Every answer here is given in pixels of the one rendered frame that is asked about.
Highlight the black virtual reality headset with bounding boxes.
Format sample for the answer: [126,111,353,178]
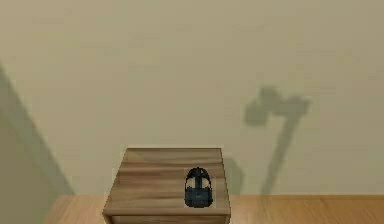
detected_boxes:
[184,166,214,209]

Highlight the brown wooden side table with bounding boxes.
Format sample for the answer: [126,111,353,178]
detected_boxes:
[102,147,232,224]

